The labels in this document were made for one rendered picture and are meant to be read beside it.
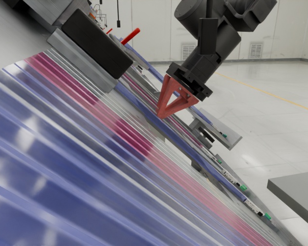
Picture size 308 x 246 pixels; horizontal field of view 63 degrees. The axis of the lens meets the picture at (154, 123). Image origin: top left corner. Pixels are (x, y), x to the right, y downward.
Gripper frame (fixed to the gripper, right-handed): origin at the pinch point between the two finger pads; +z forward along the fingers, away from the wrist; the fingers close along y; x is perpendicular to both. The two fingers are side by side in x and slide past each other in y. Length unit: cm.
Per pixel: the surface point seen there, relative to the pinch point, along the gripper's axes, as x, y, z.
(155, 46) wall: 157, -758, -62
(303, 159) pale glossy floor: 184, -120, -28
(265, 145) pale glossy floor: 173, -154, -18
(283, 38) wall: 487, -754, -364
